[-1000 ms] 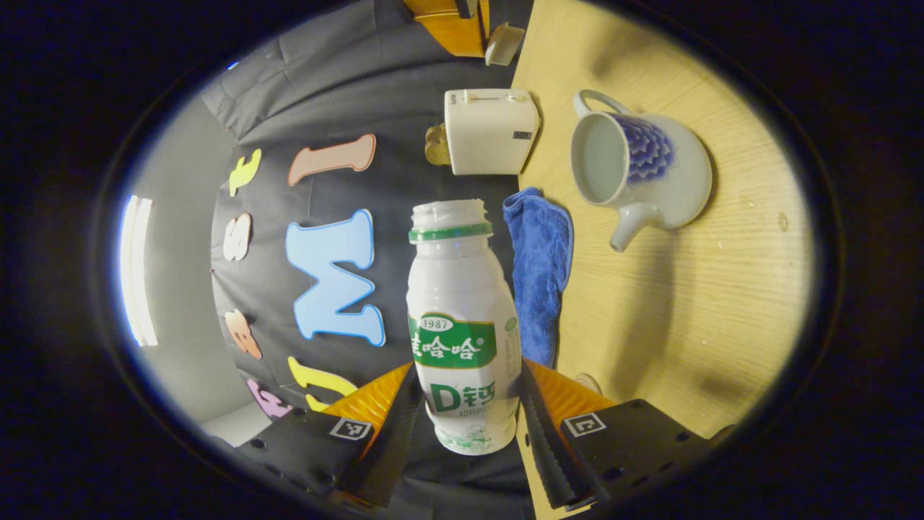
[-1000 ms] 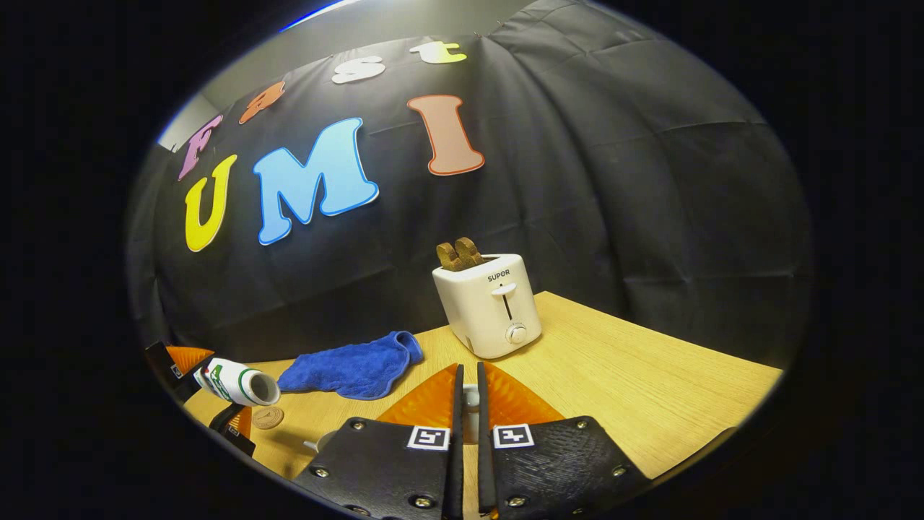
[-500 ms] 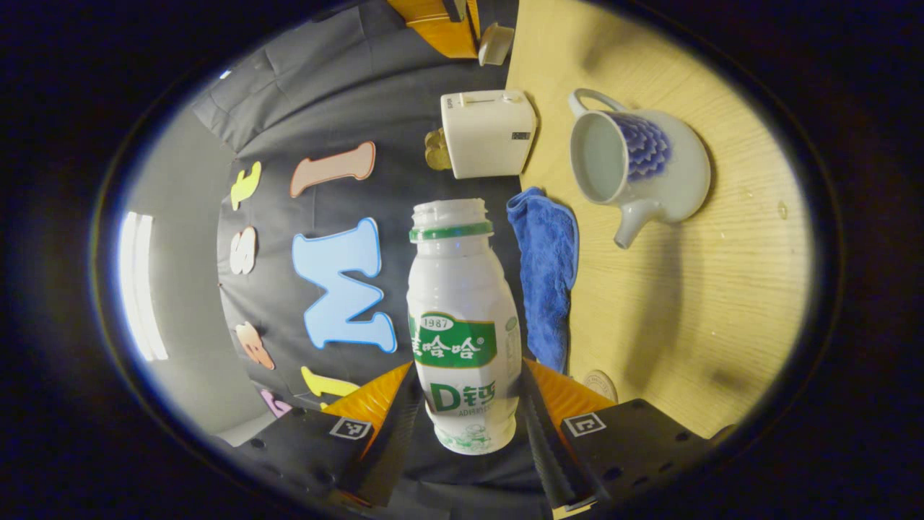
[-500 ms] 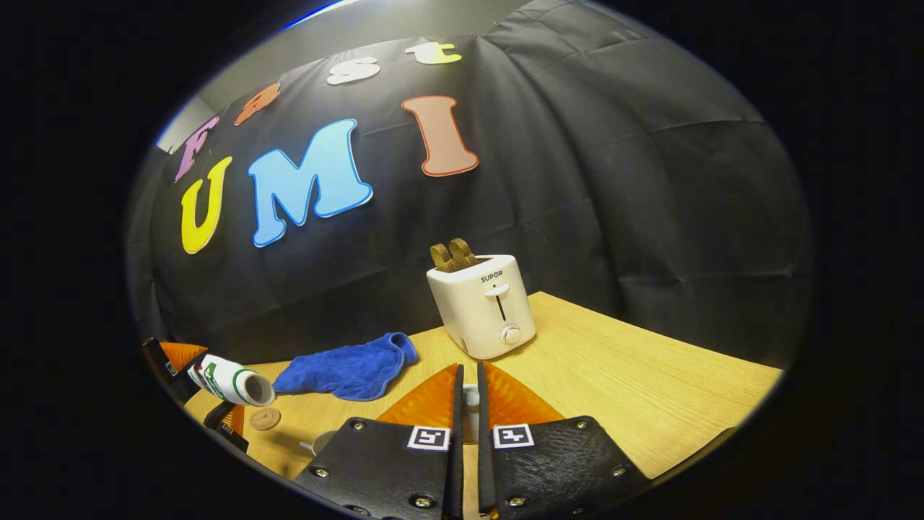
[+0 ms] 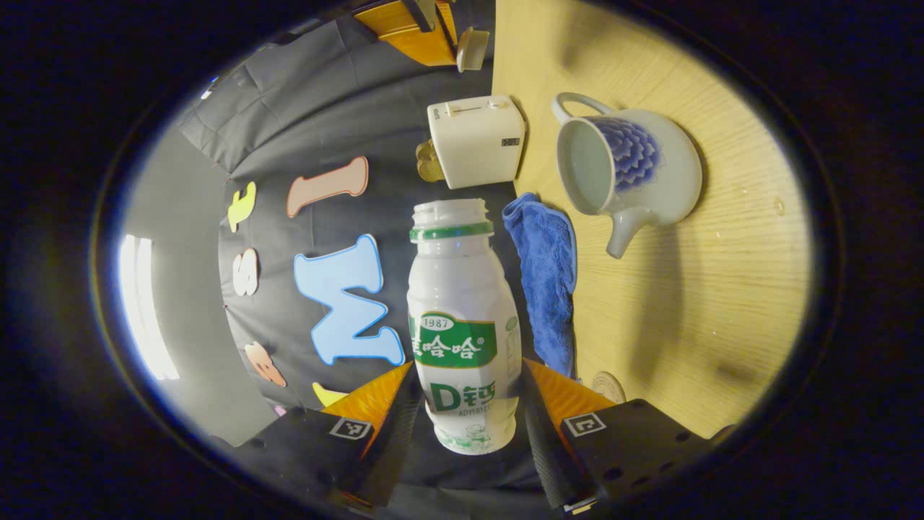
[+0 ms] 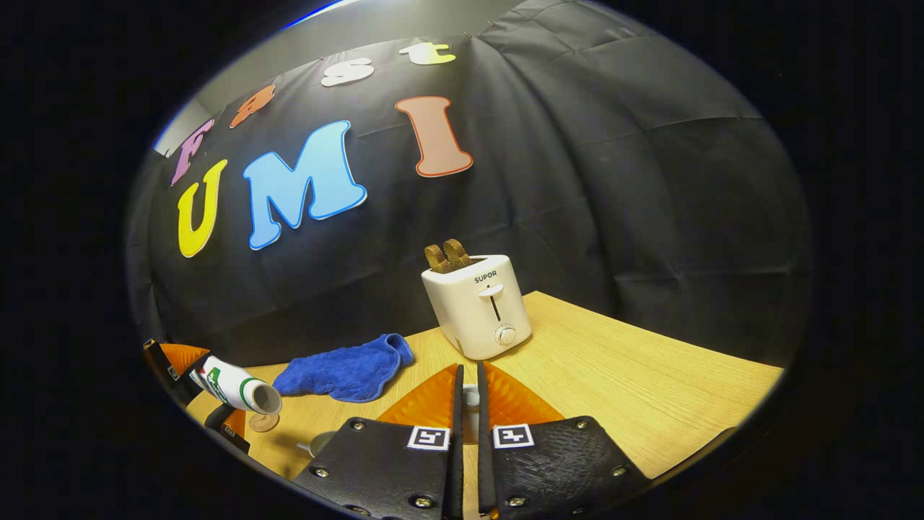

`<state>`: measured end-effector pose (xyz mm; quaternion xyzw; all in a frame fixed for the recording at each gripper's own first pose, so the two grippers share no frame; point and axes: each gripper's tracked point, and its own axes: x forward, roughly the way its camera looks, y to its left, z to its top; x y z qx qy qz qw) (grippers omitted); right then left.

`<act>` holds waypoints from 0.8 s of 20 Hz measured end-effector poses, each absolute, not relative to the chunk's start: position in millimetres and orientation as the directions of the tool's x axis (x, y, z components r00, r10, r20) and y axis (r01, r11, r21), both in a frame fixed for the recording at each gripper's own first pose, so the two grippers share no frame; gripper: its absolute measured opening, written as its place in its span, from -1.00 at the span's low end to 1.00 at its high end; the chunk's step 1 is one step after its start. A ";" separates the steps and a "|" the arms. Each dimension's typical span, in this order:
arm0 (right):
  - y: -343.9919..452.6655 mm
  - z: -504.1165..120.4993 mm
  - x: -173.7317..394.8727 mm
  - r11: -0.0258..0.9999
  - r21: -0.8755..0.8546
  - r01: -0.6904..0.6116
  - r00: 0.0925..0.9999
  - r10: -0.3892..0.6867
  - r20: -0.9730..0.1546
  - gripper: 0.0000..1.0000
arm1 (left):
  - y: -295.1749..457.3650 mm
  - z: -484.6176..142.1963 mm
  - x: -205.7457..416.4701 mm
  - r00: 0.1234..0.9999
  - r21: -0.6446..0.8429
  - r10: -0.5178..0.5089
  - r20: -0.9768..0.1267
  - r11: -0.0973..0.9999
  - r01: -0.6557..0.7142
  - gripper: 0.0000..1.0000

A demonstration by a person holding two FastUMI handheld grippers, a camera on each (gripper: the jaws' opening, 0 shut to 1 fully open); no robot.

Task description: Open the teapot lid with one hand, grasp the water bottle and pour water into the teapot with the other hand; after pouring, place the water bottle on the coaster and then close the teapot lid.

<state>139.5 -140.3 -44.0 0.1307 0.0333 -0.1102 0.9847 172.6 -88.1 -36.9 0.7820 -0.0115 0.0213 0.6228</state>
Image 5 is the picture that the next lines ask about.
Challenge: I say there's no white blue-patterned teacup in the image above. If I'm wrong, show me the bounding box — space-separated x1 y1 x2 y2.
552 92 702 259

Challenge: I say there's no blue towel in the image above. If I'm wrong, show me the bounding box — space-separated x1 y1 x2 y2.
502 192 578 380

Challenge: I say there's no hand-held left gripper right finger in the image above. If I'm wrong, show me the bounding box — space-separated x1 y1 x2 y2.
521 357 723 515

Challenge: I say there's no ceiling light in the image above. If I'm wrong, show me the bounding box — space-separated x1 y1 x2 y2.
119 235 180 381

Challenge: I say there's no white green-label water bottle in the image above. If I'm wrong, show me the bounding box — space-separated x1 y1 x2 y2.
406 199 522 456

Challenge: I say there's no round brown coaster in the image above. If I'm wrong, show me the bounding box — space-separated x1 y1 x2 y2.
590 371 627 405

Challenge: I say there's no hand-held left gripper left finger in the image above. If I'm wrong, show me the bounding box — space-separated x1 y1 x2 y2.
217 361 423 506

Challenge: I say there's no black backdrop cloth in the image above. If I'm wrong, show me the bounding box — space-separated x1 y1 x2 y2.
177 0 578 492

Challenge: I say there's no white toaster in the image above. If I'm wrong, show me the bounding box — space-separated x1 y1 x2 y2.
427 95 526 190

